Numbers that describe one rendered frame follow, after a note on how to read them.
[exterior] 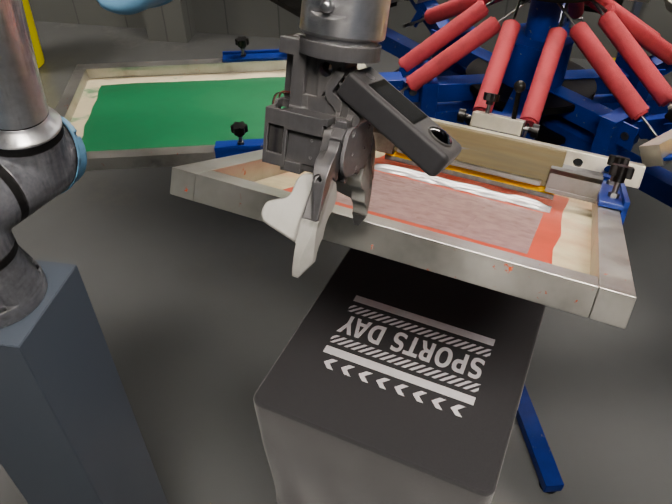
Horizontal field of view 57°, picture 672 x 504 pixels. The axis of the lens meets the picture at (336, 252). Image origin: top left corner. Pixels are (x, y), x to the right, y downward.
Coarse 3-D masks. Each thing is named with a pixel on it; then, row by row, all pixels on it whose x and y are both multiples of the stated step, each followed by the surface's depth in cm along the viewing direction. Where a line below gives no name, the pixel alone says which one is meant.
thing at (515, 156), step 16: (448, 128) 126; (464, 128) 125; (464, 144) 126; (480, 144) 124; (496, 144) 123; (512, 144) 122; (528, 144) 121; (464, 160) 126; (480, 160) 125; (496, 160) 124; (512, 160) 123; (528, 160) 122; (544, 160) 121; (560, 160) 119; (528, 176) 122; (544, 176) 121
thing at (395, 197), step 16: (384, 160) 135; (384, 176) 119; (400, 176) 122; (448, 176) 130; (384, 192) 106; (400, 192) 108; (416, 192) 110; (432, 192) 113; (448, 192) 115; (352, 208) 92; (384, 208) 95; (400, 208) 97; (416, 208) 99
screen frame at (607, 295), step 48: (192, 192) 82; (240, 192) 79; (288, 192) 80; (336, 240) 76; (384, 240) 74; (432, 240) 72; (624, 240) 88; (528, 288) 69; (576, 288) 67; (624, 288) 67
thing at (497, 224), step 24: (456, 192) 116; (504, 192) 125; (432, 216) 96; (456, 216) 99; (480, 216) 101; (504, 216) 104; (528, 216) 108; (552, 216) 111; (480, 240) 88; (504, 240) 90; (528, 240) 92; (552, 240) 95
